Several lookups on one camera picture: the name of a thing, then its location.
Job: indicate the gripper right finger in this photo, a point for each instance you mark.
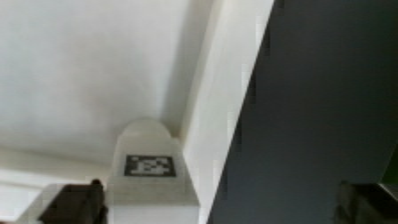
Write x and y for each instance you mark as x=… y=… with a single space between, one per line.
x=366 y=203

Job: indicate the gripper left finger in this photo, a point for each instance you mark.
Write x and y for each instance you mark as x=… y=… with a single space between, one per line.
x=69 y=204

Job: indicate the white table leg with tag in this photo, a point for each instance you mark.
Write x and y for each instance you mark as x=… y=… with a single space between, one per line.
x=149 y=191

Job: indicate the white square table top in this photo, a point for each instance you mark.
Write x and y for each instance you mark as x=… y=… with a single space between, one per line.
x=110 y=60

